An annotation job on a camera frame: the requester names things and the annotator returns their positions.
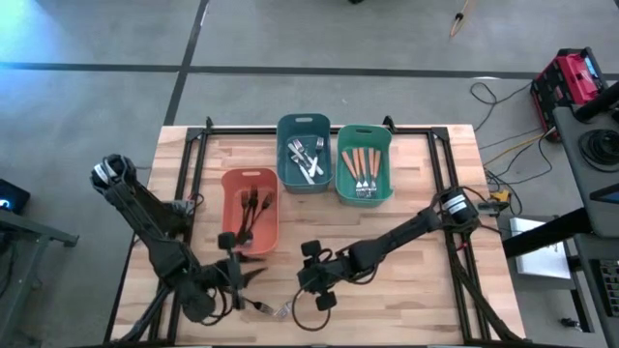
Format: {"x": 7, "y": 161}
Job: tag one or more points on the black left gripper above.
{"x": 233, "y": 273}

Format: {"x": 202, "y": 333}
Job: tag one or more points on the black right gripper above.
{"x": 321, "y": 273}

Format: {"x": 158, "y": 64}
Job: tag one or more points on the black metal fork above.
{"x": 266, "y": 200}
{"x": 253, "y": 195}
{"x": 263, "y": 306}
{"x": 244, "y": 203}

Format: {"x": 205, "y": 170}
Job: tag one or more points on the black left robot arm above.
{"x": 155, "y": 232}

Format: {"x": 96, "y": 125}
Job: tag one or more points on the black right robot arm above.
{"x": 401, "y": 234}

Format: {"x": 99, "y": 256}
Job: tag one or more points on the orange plastic bin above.
{"x": 268, "y": 232}

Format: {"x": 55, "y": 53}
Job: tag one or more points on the blue plastic bin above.
{"x": 290, "y": 130}

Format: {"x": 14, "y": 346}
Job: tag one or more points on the green plastic bin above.
{"x": 384, "y": 140}

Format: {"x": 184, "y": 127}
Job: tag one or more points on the grey metal side table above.
{"x": 29, "y": 229}

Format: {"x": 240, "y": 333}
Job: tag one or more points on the white flat box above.
{"x": 541, "y": 261}

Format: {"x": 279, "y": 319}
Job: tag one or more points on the black metal beam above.
{"x": 546, "y": 235}

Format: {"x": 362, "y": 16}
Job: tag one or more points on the black monitor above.
{"x": 12, "y": 193}

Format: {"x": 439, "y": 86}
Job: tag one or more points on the small black floor object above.
{"x": 569, "y": 323}

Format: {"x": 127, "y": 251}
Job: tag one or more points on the grey side desk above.
{"x": 575, "y": 145}

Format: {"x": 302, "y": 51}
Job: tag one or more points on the dark keyboard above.
{"x": 610, "y": 285}

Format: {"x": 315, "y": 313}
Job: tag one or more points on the red and black tool case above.
{"x": 566, "y": 79}

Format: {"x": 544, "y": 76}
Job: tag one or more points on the black round pole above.
{"x": 597, "y": 102}

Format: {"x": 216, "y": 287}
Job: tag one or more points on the black metal rig frame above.
{"x": 261, "y": 130}

